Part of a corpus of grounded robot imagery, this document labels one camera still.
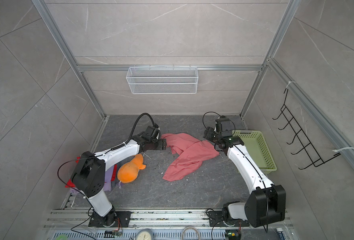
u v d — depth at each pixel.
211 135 0.74
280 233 0.69
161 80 1.01
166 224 0.73
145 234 0.66
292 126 0.72
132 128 0.67
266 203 0.39
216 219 0.73
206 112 0.66
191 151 0.95
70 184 0.81
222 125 0.61
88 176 0.46
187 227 0.70
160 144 0.82
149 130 0.72
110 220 0.66
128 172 0.81
